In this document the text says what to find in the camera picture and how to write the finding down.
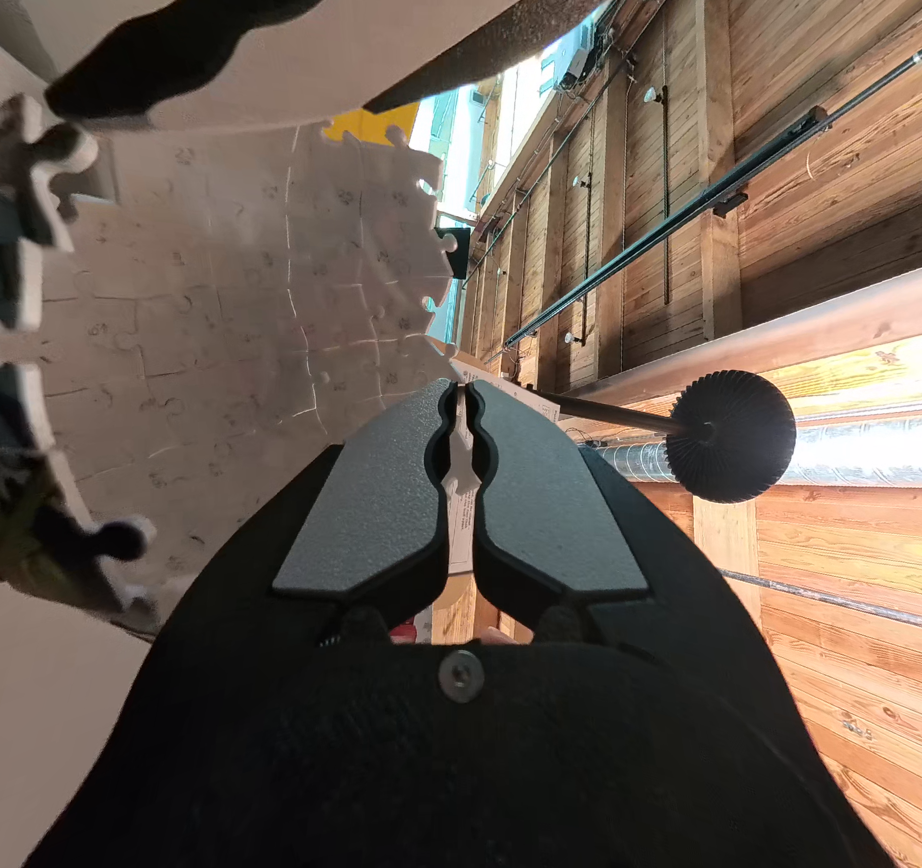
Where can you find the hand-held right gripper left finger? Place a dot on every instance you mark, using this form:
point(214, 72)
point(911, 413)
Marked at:
point(367, 500)

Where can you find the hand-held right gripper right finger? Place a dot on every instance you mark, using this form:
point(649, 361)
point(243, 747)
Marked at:
point(554, 508)

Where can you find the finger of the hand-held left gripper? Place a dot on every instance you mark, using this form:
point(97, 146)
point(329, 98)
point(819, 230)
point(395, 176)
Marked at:
point(403, 10)

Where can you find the partly built puzzle ball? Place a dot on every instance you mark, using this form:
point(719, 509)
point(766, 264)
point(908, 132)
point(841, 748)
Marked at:
point(216, 320)

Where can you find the printed instruction sheet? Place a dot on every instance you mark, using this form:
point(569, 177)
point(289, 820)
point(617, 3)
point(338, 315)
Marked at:
point(461, 522)

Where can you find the yellow bin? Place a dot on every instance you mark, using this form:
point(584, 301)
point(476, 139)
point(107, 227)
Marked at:
point(374, 122)

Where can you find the black round ceiling fan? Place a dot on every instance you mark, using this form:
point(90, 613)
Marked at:
point(742, 450)

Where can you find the black panel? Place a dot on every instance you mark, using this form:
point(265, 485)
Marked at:
point(461, 255)

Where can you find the thin metal rod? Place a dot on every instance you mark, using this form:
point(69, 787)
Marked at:
point(828, 598)

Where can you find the brown ceiling pipe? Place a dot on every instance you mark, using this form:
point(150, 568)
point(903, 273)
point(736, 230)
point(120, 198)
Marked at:
point(828, 327)

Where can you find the black track rail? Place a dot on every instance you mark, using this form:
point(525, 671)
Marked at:
point(720, 194)

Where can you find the metal ventilation duct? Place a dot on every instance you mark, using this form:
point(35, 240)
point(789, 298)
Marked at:
point(850, 450)

